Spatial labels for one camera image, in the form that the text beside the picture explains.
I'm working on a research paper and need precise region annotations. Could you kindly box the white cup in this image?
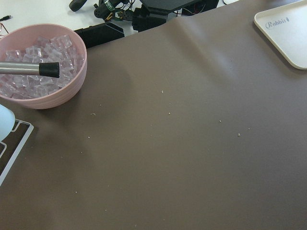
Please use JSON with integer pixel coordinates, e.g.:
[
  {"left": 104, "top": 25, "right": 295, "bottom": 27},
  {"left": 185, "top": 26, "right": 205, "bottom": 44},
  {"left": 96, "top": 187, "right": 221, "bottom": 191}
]
[{"left": 0, "top": 105, "right": 15, "bottom": 141}]

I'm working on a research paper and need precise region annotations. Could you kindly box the cream rabbit tray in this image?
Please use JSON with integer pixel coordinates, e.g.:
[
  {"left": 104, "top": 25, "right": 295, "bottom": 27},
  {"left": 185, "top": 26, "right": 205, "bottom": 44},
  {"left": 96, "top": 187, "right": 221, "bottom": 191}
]
[{"left": 254, "top": 0, "right": 307, "bottom": 69}]

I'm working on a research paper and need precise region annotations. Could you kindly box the black plastic device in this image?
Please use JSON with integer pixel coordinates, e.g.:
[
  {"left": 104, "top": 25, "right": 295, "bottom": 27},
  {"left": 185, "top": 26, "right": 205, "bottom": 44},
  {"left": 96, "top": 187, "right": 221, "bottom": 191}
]
[{"left": 75, "top": 0, "right": 218, "bottom": 48}]

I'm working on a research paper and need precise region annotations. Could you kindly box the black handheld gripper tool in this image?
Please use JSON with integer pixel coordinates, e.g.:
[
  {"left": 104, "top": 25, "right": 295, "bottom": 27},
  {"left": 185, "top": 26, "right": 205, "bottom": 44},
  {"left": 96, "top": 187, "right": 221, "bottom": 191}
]
[{"left": 69, "top": 0, "right": 135, "bottom": 22}]

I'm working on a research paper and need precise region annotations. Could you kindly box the pink bowl of ice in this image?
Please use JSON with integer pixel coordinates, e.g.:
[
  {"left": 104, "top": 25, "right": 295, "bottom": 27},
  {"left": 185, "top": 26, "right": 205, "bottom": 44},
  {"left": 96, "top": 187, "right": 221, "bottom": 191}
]
[{"left": 0, "top": 24, "right": 87, "bottom": 109}]

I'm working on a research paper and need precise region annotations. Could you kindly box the metal scoop handle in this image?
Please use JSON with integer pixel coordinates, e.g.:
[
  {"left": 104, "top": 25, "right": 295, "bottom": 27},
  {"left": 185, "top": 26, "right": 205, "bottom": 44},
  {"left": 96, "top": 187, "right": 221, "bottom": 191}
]
[{"left": 0, "top": 61, "right": 60, "bottom": 78}]

